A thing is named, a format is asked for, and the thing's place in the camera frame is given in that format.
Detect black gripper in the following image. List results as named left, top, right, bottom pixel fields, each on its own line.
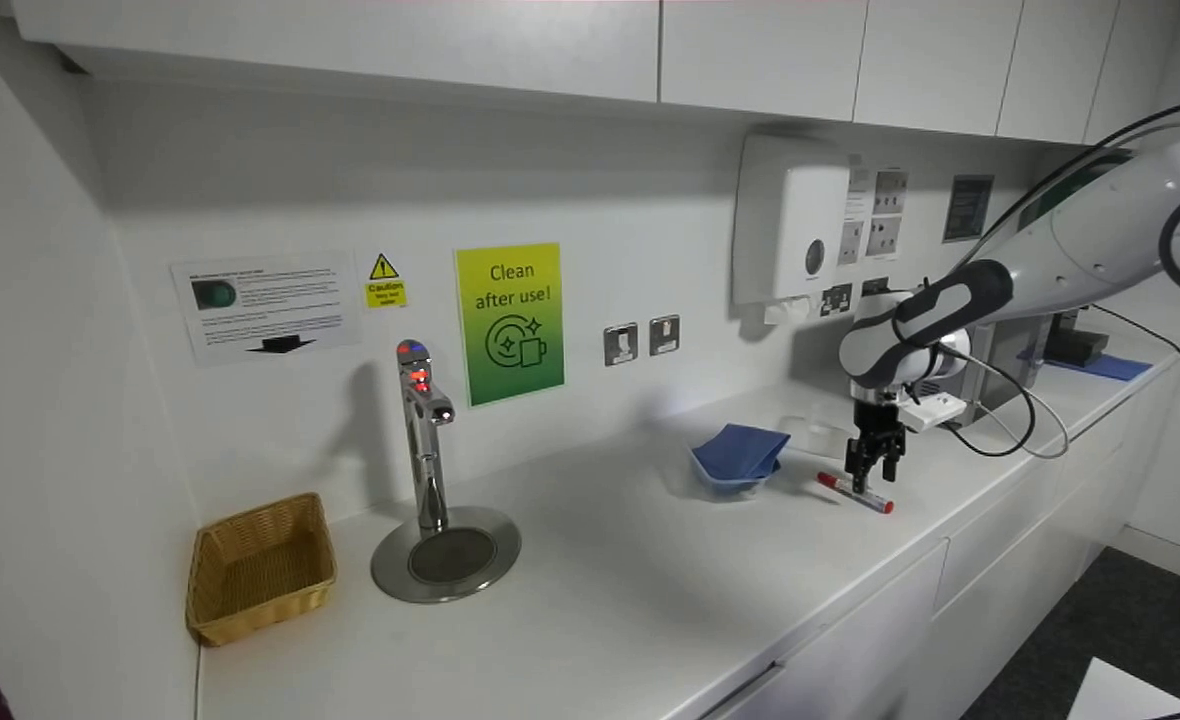
left=839, top=380, right=912, bottom=499

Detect white marker with red cap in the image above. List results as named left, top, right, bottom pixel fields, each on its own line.
left=811, top=467, right=900, bottom=519

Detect blue cloth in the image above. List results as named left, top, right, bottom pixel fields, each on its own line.
left=689, top=420, right=797, bottom=492

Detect white base cabinet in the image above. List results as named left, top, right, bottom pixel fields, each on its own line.
left=682, top=375, right=1180, bottom=720

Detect stainless steel appliance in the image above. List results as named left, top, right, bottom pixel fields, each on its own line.
left=966, top=316, right=1059, bottom=410

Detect small black box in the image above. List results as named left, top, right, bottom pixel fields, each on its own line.
left=1041, top=323, right=1110, bottom=368

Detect white paper towel dispenser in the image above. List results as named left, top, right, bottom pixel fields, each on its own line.
left=726, top=128, right=860, bottom=319

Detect flat blue object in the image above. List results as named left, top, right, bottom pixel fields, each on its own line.
left=1070, top=349, right=1156, bottom=390

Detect round metal drain tray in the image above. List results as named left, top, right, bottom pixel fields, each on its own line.
left=368, top=503, right=529, bottom=609

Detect chrome water tap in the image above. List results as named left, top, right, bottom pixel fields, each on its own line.
left=391, top=338, right=462, bottom=540

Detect yellow warning sticker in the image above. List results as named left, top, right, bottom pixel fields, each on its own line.
left=360, top=250, right=413, bottom=316

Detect wicker basket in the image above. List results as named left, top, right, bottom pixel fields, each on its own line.
left=178, top=488, right=340, bottom=652

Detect white instruction label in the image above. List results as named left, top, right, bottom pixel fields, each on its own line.
left=169, top=257, right=360, bottom=364

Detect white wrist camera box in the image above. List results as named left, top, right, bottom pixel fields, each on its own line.
left=897, top=380, right=974, bottom=434

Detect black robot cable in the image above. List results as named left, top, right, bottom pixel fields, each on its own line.
left=928, top=91, right=1180, bottom=533

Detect metal wall socket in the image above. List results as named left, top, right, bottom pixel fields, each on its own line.
left=600, top=319, right=644, bottom=371
left=644, top=311, right=689, bottom=361

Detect grey wall notice sheets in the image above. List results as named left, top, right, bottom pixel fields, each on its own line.
left=837, top=165, right=912, bottom=268

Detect dark wall panel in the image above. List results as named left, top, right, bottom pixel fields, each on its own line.
left=939, top=173, right=998, bottom=250

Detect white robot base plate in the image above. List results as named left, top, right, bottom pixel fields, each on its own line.
left=1065, top=652, right=1180, bottom=720

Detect green yellow wall poster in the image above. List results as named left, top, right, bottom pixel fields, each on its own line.
left=452, top=241, right=566, bottom=414

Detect white wall cabinet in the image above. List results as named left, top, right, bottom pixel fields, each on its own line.
left=2, top=0, right=1180, bottom=151

